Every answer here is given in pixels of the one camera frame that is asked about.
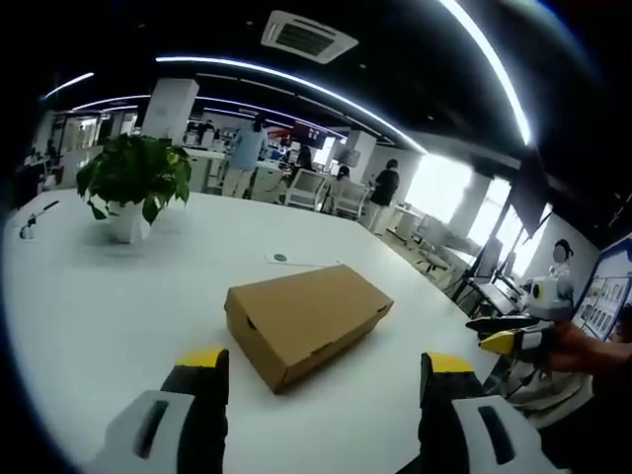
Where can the black hanging panel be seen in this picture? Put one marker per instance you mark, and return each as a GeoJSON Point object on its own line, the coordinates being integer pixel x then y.
{"type": "Point", "coordinates": [529, 195]}

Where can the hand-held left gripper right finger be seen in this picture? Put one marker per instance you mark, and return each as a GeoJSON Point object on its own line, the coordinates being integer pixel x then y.
{"type": "Point", "coordinates": [498, 434]}

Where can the green potted plant white pot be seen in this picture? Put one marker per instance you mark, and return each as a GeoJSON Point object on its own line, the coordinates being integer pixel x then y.
{"type": "Point", "coordinates": [133, 173]}

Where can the short ceiling light strip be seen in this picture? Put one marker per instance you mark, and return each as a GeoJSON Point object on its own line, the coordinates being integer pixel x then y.
{"type": "Point", "coordinates": [66, 85]}

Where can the long ceiling light strip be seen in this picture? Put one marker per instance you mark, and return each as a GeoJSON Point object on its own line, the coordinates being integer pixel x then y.
{"type": "Point", "coordinates": [296, 81]}

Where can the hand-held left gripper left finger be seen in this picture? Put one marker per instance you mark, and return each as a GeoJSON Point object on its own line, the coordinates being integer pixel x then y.
{"type": "Point", "coordinates": [148, 429]}

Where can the brown cardboard shoe box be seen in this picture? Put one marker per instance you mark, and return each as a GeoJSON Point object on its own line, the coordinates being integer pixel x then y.
{"type": "Point", "coordinates": [301, 316]}

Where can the wide ceiling light strip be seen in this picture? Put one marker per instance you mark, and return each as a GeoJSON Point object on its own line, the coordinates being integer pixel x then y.
{"type": "Point", "coordinates": [494, 59]}

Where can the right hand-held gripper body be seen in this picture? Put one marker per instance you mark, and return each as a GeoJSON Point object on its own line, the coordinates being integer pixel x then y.
{"type": "Point", "coordinates": [550, 298]}

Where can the wall poster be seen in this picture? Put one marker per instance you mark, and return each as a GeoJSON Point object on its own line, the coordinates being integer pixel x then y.
{"type": "Point", "coordinates": [607, 291]}

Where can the white square pillar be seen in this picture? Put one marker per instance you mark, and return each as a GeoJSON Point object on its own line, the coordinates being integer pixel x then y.
{"type": "Point", "coordinates": [170, 106]}

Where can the person's beige trousers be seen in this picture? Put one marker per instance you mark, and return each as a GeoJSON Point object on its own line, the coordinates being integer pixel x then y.
{"type": "Point", "coordinates": [548, 400]}

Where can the ceiling air conditioner vent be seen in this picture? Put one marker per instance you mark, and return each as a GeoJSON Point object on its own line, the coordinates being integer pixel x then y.
{"type": "Point", "coordinates": [308, 35]}

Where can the round grey table socket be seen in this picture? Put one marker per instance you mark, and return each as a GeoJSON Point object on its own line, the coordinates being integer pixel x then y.
{"type": "Point", "coordinates": [280, 257]}

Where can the white mesh office chair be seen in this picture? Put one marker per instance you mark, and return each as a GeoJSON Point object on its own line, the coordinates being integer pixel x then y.
{"type": "Point", "coordinates": [305, 190]}
{"type": "Point", "coordinates": [351, 201]}

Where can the thin ceiling light strip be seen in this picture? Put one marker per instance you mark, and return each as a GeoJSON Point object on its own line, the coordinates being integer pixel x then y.
{"type": "Point", "coordinates": [111, 102]}

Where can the person's right hand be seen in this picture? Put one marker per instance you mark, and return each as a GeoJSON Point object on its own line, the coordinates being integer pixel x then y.
{"type": "Point", "coordinates": [573, 348]}

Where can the dark desk monitor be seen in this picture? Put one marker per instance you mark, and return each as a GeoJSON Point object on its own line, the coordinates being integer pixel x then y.
{"type": "Point", "coordinates": [489, 259]}

